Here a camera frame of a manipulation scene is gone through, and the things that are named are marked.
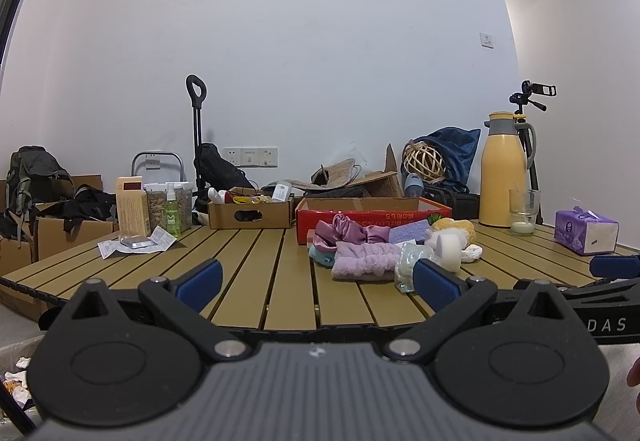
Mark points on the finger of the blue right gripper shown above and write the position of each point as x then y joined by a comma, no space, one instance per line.
615,267

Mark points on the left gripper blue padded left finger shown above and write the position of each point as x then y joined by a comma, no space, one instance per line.
176,305

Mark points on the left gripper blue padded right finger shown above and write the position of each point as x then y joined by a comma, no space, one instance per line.
457,304

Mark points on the white plush toy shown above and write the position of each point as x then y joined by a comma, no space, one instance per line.
453,248

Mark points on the yellow plush toy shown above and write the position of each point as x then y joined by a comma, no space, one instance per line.
465,228

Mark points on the purple sponge cloth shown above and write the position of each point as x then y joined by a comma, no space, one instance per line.
414,231

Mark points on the lilac fuzzy headband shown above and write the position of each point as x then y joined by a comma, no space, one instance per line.
365,262

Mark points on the pink satin scrunchie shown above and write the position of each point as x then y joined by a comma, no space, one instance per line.
342,229

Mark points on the light blue plush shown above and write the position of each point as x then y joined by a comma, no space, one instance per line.
323,255

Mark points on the iridescent white soft bag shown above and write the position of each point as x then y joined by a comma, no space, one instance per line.
410,253

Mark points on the person's hand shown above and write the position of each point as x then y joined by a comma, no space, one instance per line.
633,379

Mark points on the purple tissue pack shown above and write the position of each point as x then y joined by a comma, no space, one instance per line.
585,232

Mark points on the white paper leaflet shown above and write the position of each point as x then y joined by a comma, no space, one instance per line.
158,242

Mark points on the silver foil packet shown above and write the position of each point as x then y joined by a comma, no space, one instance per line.
136,242

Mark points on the green spray bottle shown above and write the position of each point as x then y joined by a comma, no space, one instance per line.
172,212

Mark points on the black carry case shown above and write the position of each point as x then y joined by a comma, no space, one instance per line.
464,206

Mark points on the glass cup with candle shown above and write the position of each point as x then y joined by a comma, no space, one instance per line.
524,209

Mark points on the tan paper carton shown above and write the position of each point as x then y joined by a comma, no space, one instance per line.
132,207

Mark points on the clear grain container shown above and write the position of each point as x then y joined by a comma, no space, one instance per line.
157,200

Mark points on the small brown cardboard tray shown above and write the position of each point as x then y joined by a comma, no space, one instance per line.
262,216

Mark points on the blue water bottle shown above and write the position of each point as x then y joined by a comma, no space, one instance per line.
414,186

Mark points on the open brown cardboard box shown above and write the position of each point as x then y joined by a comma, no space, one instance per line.
385,183

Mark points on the black folding cart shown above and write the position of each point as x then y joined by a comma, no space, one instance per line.
211,170

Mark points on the yellow thermos jug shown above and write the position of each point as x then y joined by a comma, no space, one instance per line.
503,167

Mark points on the wicker rattan ball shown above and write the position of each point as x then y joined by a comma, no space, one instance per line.
420,158

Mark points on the silver folding chair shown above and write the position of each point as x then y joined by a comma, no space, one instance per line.
158,161

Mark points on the large brown cardboard box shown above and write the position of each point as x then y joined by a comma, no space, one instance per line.
59,226

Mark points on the dark blue cushion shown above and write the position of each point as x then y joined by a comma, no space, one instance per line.
458,147

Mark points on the red cardboard box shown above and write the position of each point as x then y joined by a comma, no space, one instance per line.
382,211

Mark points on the beige fleece slipper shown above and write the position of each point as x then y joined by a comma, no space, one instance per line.
330,177

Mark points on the black green backpack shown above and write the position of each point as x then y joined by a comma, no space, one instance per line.
34,177

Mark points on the white wall socket strip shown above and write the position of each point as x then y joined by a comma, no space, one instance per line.
252,157

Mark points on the black camera tripod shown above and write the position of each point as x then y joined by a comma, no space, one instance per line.
526,132

